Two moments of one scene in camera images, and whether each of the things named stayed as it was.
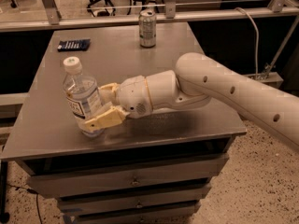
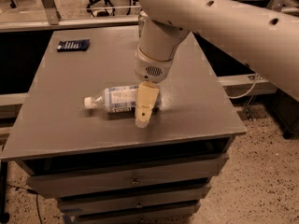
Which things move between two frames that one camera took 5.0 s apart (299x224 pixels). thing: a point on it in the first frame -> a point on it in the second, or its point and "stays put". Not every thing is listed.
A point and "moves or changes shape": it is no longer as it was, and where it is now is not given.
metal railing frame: x=50 y=17 stays put
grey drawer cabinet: x=154 y=168 stays put
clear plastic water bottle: x=83 y=93 moves or changes shape
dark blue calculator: x=74 y=46 stays put
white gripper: x=133 y=95 -> x=151 y=68
